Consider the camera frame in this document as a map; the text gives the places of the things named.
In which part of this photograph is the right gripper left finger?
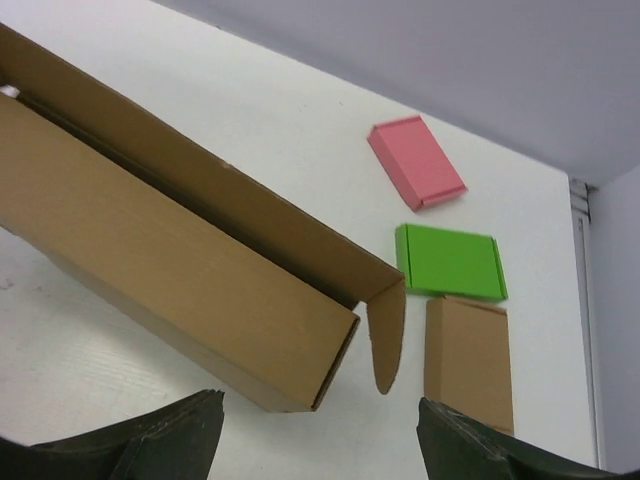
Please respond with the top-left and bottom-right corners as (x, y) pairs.
(1, 390), (224, 479)

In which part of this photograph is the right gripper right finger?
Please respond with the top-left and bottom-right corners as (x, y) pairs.
(417, 398), (639, 480)

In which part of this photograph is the small brown cardboard box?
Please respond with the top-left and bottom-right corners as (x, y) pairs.
(424, 296), (514, 435)

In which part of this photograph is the large brown cardboard box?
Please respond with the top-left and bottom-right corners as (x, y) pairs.
(1, 27), (406, 412)

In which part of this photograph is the green paper box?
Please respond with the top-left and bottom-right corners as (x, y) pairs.
(394, 223), (508, 302)

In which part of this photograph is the pink paper box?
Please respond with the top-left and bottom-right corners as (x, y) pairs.
(367, 116), (468, 212)

